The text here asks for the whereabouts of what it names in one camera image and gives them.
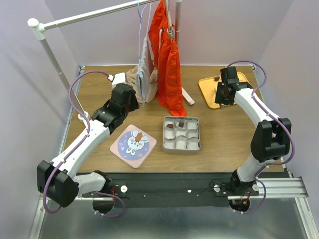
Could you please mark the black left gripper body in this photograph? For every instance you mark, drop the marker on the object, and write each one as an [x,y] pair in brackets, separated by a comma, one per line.
[133,105]

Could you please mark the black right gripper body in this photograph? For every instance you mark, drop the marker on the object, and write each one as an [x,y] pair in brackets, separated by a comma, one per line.
[220,97]

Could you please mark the pink chocolate tin box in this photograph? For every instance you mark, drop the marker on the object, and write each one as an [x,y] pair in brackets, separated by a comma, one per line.
[183,140]

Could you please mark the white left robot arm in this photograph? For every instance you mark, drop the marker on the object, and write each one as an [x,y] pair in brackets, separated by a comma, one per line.
[58,179]

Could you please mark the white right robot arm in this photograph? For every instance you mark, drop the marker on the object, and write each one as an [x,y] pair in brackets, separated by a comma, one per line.
[271,139]

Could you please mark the orange tray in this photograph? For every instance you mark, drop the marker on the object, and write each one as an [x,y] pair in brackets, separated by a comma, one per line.
[209,87]

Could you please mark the beige cloth pile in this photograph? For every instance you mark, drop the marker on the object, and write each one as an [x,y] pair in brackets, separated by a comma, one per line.
[150,84]

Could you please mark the grey hanging towel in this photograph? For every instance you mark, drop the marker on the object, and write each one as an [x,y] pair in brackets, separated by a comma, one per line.
[144,70]

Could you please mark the pink tin lid with bunny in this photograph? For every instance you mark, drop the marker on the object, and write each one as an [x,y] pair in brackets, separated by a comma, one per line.
[133,146]

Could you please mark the orange hanging garment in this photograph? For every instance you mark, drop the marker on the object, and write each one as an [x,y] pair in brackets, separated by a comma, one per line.
[167,62]

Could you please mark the blue clothes hanger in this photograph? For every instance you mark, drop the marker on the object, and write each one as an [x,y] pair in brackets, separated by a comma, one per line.
[140,13]

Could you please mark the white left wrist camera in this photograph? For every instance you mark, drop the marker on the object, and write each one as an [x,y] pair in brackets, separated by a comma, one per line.
[120,78]

